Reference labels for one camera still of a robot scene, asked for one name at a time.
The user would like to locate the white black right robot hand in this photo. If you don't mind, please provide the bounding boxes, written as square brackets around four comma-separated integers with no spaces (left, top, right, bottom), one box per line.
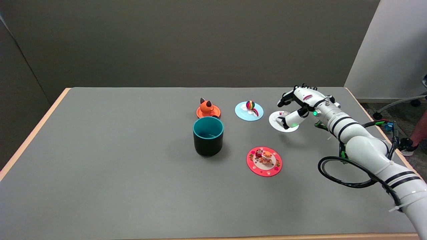
[277,84,327,130]

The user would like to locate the white cup lid with figurine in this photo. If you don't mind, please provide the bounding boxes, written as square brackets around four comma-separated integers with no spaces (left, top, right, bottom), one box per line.
[269,111,300,133]

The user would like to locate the light blue balloon cup lid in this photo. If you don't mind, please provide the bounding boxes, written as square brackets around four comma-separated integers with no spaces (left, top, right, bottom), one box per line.
[235,100,264,121]

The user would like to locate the red cup lid with cat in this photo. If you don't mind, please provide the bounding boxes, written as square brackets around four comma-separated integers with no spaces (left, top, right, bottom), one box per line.
[246,147,283,177]

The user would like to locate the orange cat cup lid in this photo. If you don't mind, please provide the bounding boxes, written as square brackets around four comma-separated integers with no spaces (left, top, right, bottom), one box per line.
[196,98,221,119]

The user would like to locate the dark cup with teal inside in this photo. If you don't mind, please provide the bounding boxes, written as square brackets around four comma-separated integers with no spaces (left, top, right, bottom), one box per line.
[193,116,224,157]

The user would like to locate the grey office chair base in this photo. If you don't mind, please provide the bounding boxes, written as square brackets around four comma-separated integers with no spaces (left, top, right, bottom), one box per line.
[372,73,427,120]

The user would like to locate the black sneaker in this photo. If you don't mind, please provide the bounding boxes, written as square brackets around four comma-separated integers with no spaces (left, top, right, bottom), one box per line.
[398,137,418,157]

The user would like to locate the person's bare leg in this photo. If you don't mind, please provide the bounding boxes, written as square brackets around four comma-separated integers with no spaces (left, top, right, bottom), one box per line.
[409,111,427,148]

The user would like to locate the thick black looped cable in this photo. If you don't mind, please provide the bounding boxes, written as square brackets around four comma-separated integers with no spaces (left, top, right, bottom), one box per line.
[318,157,403,210]

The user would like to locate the black cable with coloured connectors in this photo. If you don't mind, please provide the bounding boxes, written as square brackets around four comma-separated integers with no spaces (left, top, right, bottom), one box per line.
[314,119,401,161]

